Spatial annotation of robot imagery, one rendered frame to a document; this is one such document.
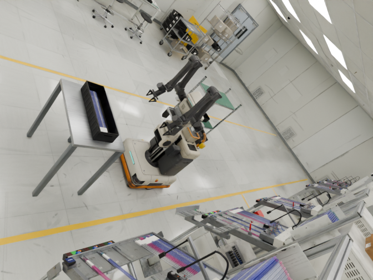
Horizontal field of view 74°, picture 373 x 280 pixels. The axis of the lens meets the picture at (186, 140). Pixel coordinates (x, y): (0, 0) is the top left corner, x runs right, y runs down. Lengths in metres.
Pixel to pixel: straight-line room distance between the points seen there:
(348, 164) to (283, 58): 5.16
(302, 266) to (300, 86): 10.59
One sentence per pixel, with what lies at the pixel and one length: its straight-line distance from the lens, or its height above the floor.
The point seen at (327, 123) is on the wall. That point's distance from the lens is 11.20.
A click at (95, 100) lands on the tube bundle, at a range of 2.36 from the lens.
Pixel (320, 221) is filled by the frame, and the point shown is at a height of 1.65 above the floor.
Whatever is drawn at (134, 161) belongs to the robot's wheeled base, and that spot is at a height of 0.26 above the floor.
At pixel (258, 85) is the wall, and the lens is 12.33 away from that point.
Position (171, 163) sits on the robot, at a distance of 3.02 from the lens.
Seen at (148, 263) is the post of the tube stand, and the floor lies 0.01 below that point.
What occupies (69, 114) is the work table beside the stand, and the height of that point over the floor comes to 0.80.
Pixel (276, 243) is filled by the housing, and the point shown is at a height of 1.22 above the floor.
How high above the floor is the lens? 2.19
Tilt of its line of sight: 28 degrees down
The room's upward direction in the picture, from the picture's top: 49 degrees clockwise
